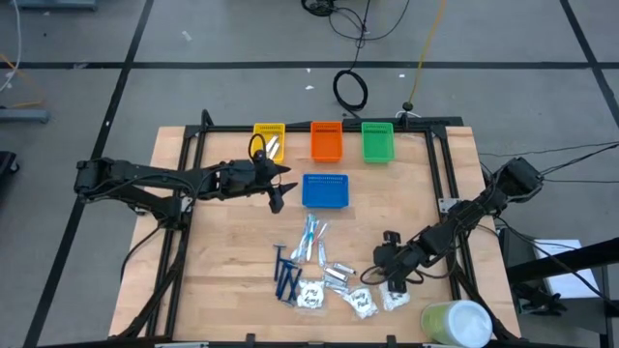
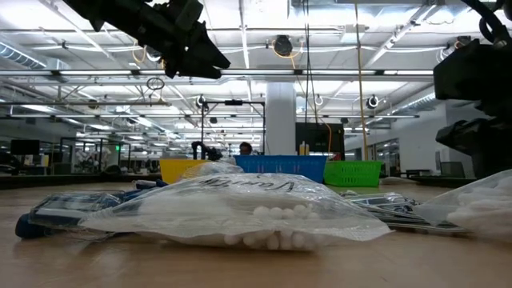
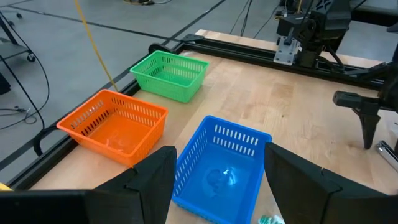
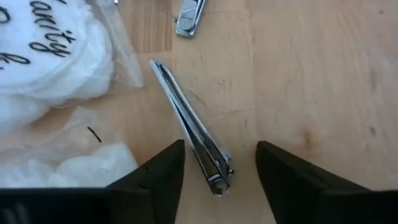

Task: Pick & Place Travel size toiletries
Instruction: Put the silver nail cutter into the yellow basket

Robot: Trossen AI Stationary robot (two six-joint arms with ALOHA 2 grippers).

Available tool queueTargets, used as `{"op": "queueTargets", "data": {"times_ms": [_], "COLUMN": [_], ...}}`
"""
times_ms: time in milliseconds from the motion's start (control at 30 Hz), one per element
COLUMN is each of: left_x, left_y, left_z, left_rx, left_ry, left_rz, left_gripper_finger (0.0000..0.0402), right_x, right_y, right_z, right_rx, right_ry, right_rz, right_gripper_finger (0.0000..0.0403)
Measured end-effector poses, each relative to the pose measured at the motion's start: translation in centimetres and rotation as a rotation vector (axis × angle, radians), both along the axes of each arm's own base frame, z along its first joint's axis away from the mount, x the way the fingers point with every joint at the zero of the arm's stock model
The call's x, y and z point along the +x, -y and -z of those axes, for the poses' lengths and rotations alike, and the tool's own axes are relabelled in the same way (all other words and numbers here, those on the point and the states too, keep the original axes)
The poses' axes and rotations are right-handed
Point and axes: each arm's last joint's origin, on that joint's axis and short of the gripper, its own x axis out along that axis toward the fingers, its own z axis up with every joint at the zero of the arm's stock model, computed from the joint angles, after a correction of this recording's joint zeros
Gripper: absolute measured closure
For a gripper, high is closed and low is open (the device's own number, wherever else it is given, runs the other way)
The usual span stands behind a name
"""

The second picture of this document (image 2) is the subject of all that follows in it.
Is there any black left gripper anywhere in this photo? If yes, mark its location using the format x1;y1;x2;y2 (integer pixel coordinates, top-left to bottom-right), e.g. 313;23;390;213
147;19;231;79

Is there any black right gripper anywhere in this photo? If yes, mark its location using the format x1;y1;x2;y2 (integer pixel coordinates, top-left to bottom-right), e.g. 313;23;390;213
434;38;512;179

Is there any cotton swab zip bag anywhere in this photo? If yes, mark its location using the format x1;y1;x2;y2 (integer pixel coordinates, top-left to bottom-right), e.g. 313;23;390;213
414;169;512;243

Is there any small clear zip bag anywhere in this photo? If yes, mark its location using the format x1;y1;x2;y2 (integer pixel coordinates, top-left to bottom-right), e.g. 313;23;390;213
178;162;245;182

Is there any blue toothbrush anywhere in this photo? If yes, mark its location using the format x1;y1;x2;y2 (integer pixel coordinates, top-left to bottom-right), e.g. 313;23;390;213
118;178;169;203

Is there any blue plastic basket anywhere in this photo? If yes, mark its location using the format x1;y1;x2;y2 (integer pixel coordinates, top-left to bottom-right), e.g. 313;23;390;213
233;154;329;185

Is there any clear packet with blue toothbrush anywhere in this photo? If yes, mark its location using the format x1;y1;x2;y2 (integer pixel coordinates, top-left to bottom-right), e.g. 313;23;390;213
28;190;125;231

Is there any white building pillar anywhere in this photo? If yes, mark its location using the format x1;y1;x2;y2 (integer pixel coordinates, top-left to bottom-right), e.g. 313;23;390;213
265;82;298;157

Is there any yellow plastic basket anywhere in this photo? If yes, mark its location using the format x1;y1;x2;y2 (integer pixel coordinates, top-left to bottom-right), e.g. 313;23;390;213
159;158;211;186

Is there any green plastic basket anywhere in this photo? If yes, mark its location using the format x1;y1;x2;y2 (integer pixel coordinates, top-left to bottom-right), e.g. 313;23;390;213
322;160;383;189

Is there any black desk monitor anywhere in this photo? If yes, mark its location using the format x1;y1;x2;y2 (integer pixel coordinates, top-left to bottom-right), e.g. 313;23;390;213
10;138;41;157

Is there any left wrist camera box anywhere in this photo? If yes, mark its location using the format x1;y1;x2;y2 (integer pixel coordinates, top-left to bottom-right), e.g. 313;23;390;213
167;0;204;32

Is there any black metal frame stand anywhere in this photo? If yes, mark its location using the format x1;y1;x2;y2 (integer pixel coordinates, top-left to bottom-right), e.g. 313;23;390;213
198;99;267;158

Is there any black hanging cable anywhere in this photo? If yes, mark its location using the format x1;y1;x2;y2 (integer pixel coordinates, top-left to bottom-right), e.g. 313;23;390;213
302;0;314;137

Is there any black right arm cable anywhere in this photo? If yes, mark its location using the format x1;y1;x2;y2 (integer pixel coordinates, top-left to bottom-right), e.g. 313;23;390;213
462;0;512;45

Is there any black workstation frame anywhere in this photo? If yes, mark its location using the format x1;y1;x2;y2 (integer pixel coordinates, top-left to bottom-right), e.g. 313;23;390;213
59;137;132;175

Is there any black wall screen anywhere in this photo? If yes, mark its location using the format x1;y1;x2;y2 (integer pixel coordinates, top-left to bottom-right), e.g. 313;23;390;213
294;122;346;162

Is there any black table frame rail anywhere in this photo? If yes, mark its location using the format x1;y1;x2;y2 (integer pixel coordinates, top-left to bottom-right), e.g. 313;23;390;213
0;172;477;190

